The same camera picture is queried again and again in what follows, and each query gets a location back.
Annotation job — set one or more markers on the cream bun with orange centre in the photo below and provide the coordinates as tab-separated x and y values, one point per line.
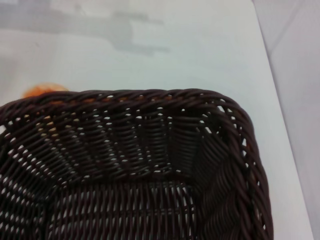
37	90

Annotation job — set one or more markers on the black woven plastic basket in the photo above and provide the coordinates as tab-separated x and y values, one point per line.
140	180

